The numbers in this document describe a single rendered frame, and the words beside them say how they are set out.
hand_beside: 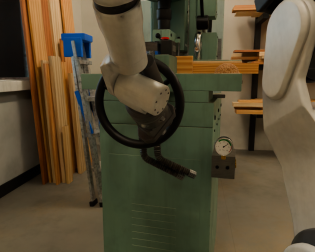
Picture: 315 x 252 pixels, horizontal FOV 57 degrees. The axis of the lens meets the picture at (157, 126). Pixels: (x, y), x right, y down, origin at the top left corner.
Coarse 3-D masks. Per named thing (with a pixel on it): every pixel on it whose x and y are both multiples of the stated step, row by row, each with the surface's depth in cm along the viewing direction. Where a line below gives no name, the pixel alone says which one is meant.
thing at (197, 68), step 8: (200, 64) 115; (208, 64) 115; (216, 64) 114; (240, 64) 112; (248, 64) 111; (256, 64) 110; (200, 72) 116; (208, 72) 115; (240, 72) 112; (248, 72) 111; (256, 72) 111
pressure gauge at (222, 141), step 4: (224, 136) 98; (216, 140) 97; (220, 140) 97; (224, 140) 96; (228, 140) 96; (216, 144) 97; (220, 144) 97; (224, 144) 97; (228, 144) 96; (232, 144) 96; (216, 148) 97; (220, 148) 97; (224, 148) 97; (228, 148) 96; (232, 148) 96; (216, 152) 97; (220, 152) 97; (224, 152) 97; (228, 152) 97; (224, 156) 99
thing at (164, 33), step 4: (152, 32) 114; (156, 32) 114; (160, 32) 113; (164, 32) 113; (168, 32) 113; (172, 32) 118; (152, 36) 115; (164, 36) 113; (168, 36) 113; (172, 36) 118; (152, 40) 115; (156, 40) 114; (172, 40) 118
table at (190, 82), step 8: (88, 80) 112; (96, 80) 111; (184, 80) 103; (192, 80) 102; (200, 80) 101; (208, 80) 101; (216, 80) 100; (224, 80) 99; (232, 80) 98; (240, 80) 98; (88, 88) 113; (184, 88) 103; (192, 88) 102; (200, 88) 102; (208, 88) 101; (216, 88) 100; (224, 88) 100; (232, 88) 99; (240, 88) 98
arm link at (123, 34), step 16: (96, 0) 41; (112, 0) 40; (128, 0) 40; (96, 16) 43; (112, 16) 41; (128, 16) 42; (112, 32) 44; (128, 32) 44; (112, 48) 48; (128, 48) 47; (144, 48) 50; (128, 64) 50
